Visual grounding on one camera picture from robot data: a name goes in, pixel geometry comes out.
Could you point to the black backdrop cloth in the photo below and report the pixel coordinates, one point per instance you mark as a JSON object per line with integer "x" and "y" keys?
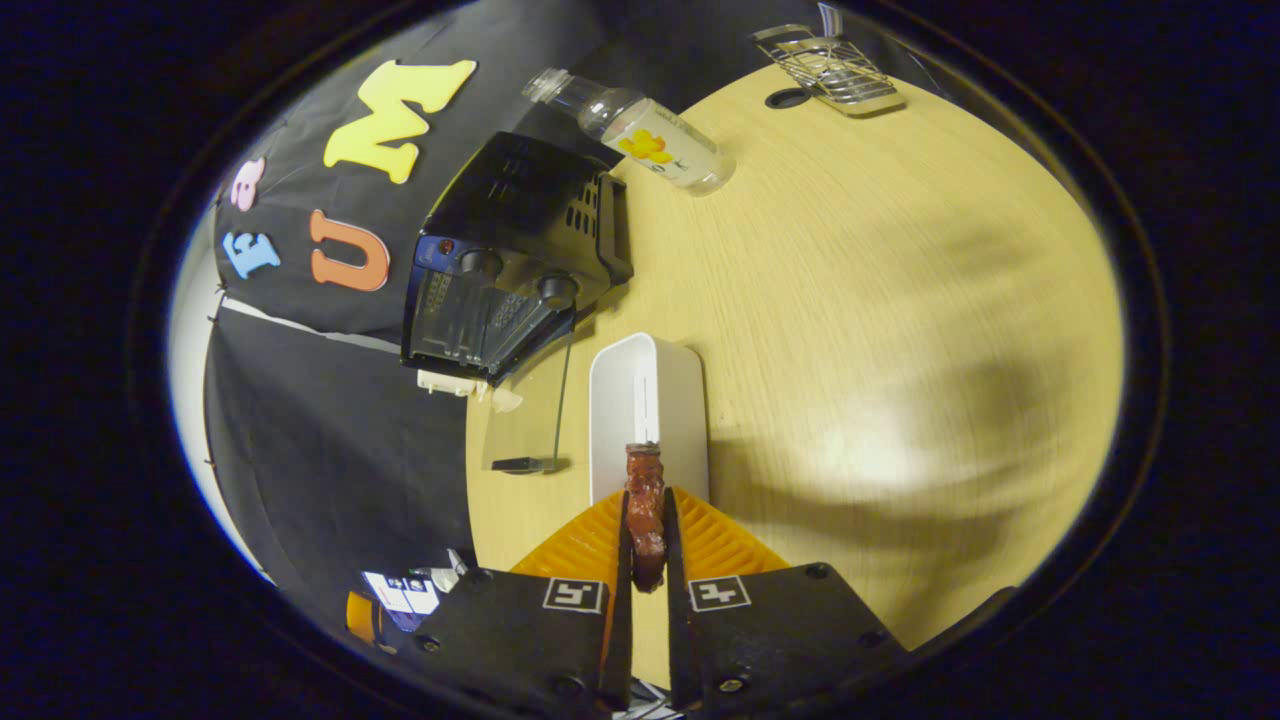
{"x": 330, "y": 430}

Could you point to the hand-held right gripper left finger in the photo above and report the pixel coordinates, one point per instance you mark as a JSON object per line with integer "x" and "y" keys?
{"x": 520, "y": 640}

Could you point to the white rectangular plate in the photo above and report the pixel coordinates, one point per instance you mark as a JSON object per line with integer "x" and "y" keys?
{"x": 670, "y": 400}

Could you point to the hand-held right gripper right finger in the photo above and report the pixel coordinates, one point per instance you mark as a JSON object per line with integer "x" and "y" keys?
{"x": 780, "y": 630}

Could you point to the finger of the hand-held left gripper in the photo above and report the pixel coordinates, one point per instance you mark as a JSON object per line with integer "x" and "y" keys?
{"x": 362, "y": 615}

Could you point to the clear glass bottle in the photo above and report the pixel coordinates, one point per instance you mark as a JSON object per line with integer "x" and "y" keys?
{"x": 660, "y": 140}

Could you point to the black electric oven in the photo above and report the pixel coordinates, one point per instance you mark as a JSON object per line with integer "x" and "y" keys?
{"x": 515, "y": 200}

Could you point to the brown roasted meat piece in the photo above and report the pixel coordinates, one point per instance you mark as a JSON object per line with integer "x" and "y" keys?
{"x": 646, "y": 510}

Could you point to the small white object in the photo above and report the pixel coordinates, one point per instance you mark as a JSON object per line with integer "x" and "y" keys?
{"x": 505, "y": 398}

